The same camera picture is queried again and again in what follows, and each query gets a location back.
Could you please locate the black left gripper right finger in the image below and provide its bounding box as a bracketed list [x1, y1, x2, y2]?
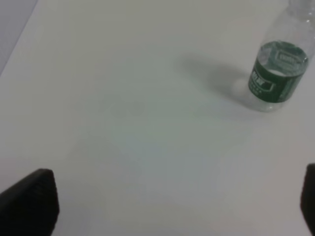
[300, 164, 315, 236]

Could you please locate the clear bottle green label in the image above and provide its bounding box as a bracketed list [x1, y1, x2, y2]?
[248, 0, 315, 112]

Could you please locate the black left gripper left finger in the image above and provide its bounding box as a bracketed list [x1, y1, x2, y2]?
[0, 169, 60, 236]

